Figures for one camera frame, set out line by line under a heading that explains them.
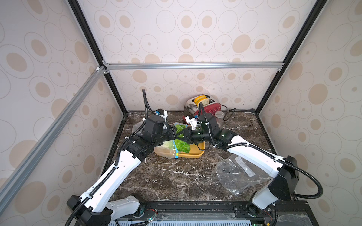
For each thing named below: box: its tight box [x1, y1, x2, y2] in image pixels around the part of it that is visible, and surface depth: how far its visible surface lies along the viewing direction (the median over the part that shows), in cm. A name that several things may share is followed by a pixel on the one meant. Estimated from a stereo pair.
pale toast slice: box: [197, 98, 210, 107], surface depth 102 cm
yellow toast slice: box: [194, 95, 208, 106], surface depth 102 cm
